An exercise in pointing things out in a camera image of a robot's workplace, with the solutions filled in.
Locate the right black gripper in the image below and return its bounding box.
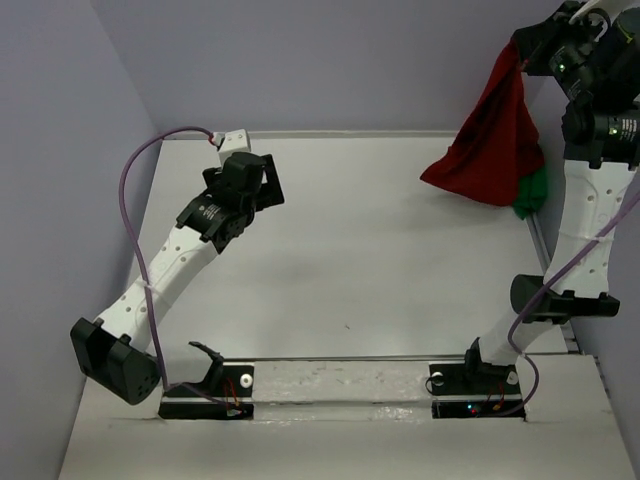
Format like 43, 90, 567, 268
515, 0, 611, 103

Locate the red t-shirt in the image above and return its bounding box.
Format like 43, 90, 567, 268
420, 40, 545, 207

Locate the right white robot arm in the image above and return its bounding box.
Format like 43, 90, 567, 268
460, 1, 639, 392

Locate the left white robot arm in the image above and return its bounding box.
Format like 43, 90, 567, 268
70, 152, 285, 405

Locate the green t-shirt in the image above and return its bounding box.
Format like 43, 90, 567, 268
512, 167, 548, 220

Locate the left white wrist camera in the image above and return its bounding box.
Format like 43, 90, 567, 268
210, 129, 251, 166

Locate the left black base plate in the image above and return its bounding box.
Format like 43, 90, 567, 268
158, 361, 255, 421

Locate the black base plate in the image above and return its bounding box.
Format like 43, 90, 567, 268
158, 361, 255, 421
425, 363, 525, 420

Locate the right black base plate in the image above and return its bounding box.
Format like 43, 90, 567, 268
425, 363, 525, 420

